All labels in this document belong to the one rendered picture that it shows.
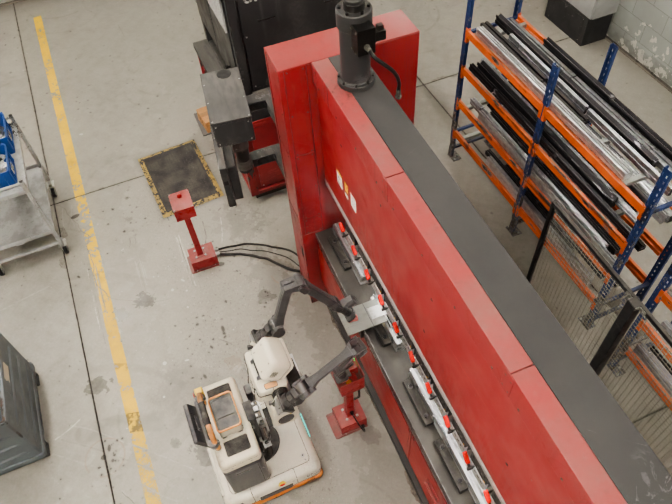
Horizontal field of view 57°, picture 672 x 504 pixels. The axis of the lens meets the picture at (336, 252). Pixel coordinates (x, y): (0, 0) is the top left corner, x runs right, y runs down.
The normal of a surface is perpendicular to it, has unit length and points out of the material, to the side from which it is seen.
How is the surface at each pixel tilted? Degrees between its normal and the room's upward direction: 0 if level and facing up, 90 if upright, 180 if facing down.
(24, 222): 1
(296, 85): 90
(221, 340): 0
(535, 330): 0
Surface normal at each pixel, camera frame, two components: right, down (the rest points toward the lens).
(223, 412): -0.05, -0.61
